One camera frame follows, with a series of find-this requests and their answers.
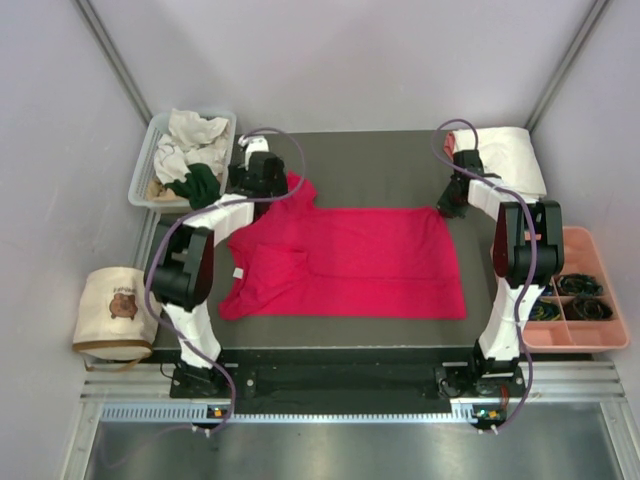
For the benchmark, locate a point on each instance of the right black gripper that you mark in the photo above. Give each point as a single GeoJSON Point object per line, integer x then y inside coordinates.
{"type": "Point", "coordinates": [443, 205]}

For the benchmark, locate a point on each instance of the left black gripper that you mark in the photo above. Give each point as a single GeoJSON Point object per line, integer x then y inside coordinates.
{"type": "Point", "coordinates": [278, 184]}

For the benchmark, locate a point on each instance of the red t-shirt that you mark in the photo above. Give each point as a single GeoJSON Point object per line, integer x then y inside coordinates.
{"type": "Point", "coordinates": [302, 260]}

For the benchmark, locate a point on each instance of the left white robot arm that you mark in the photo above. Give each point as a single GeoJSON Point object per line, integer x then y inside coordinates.
{"type": "Point", "coordinates": [180, 268]}

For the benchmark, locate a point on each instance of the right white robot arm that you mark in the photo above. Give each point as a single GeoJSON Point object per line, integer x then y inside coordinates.
{"type": "Point", "coordinates": [527, 251]}

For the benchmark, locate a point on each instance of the folded pink t-shirt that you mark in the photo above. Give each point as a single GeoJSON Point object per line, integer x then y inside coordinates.
{"type": "Point", "coordinates": [450, 145]}

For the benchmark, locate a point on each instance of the dark green shirt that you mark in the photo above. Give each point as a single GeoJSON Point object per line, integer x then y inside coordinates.
{"type": "Point", "coordinates": [200, 187]}

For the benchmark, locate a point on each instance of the folded cream t-shirt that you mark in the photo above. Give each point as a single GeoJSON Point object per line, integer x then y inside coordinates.
{"type": "Point", "coordinates": [508, 153]}

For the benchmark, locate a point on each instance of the cream crumpled shirt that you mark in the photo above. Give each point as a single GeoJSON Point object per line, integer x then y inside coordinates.
{"type": "Point", "coordinates": [188, 129]}

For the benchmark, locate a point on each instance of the white printed crumpled shirt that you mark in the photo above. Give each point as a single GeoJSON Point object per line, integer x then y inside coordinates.
{"type": "Point", "coordinates": [172, 161]}

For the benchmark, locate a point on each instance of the tan shirt in basket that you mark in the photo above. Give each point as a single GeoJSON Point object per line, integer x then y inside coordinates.
{"type": "Point", "coordinates": [158, 193]}

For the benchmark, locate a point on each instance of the white plastic laundry basket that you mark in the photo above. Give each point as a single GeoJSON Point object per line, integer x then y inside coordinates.
{"type": "Point", "coordinates": [144, 171]}

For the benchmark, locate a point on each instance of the pink divided plastic tray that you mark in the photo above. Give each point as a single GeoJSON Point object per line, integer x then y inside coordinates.
{"type": "Point", "coordinates": [575, 336]}

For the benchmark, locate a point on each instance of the dark rolled item front-left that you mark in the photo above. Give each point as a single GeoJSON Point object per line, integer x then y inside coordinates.
{"type": "Point", "coordinates": [545, 311]}

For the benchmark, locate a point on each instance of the dark rolled item back-right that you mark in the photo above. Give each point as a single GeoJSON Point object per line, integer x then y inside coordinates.
{"type": "Point", "coordinates": [577, 284]}

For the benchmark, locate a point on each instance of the dark rolled item front-right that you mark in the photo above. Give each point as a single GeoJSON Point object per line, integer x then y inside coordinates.
{"type": "Point", "coordinates": [588, 309]}

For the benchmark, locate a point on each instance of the cream fabric bear bag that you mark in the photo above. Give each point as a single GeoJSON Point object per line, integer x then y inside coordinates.
{"type": "Point", "coordinates": [113, 322]}

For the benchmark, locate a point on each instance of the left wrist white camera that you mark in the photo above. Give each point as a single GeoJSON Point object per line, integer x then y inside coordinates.
{"type": "Point", "coordinates": [252, 144]}

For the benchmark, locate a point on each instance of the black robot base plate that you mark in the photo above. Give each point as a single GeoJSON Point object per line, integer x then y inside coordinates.
{"type": "Point", "coordinates": [345, 380]}

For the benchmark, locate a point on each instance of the grey slotted cable duct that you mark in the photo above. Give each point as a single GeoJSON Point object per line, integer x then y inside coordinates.
{"type": "Point", "coordinates": [201, 413]}

